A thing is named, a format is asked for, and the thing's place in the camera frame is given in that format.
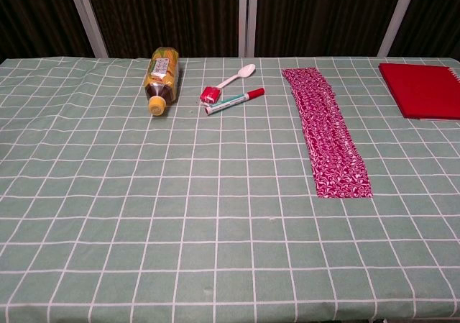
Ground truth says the pink knitted scarf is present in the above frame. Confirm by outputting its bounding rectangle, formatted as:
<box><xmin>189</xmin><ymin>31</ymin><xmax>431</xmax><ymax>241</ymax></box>
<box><xmin>281</xmin><ymin>67</ymin><xmax>374</xmax><ymax>199</ymax></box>

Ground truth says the red capped white marker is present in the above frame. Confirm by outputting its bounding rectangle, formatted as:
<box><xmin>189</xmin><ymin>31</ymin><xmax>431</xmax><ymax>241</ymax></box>
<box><xmin>204</xmin><ymin>87</ymin><xmax>266</xmax><ymax>117</ymax></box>

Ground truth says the small red candy packet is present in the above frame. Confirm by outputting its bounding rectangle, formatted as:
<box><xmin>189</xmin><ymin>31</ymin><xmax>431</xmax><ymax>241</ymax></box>
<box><xmin>200</xmin><ymin>86</ymin><xmax>223</xmax><ymax>105</ymax></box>

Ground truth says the green white grid tablecloth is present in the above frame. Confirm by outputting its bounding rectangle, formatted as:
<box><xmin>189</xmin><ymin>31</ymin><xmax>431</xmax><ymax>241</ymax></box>
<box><xmin>0</xmin><ymin>56</ymin><xmax>460</xmax><ymax>323</ymax></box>

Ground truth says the white plastic spoon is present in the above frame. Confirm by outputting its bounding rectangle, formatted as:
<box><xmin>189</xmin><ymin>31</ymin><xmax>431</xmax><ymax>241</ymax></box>
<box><xmin>211</xmin><ymin>63</ymin><xmax>257</xmax><ymax>91</ymax></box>

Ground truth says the yellow label tea bottle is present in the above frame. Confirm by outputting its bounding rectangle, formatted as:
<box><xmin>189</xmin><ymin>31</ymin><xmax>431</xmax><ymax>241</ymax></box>
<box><xmin>143</xmin><ymin>46</ymin><xmax>180</xmax><ymax>117</ymax></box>

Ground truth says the dark ribbed partition panel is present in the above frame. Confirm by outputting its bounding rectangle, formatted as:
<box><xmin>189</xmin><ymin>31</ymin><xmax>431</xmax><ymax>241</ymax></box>
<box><xmin>254</xmin><ymin>0</ymin><xmax>405</xmax><ymax>58</ymax></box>
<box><xmin>387</xmin><ymin>0</ymin><xmax>460</xmax><ymax>58</ymax></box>
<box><xmin>0</xmin><ymin>0</ymin><xmax>96</xmax><ymax>63</ymax></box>
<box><xmin>80</xmin><ymin>0</ymin><xmax>241</xmax><ymax>58</ymax></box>

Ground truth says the red spiral notebook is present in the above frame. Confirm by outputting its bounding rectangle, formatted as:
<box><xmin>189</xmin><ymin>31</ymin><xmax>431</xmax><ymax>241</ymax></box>
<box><xmin>378</xmin><ymin>63</ymin><xmax>460</xmax><ymax>122</ymax></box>

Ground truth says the white partition frame post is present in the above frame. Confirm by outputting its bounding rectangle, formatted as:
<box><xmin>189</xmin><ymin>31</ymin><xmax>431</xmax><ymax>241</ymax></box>
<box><xmin>376</xmin><ymin>0</ymin><xmax>420</xmax><ymax>58</ymax></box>
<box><xmin>64</xmin><ymin>0</ymin><xmax>109</xmax><ymax>59</ymax></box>
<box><xmin>238</xmin><ymin>0</ymin><xmax>259</xmax><ymax>58</ymax></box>

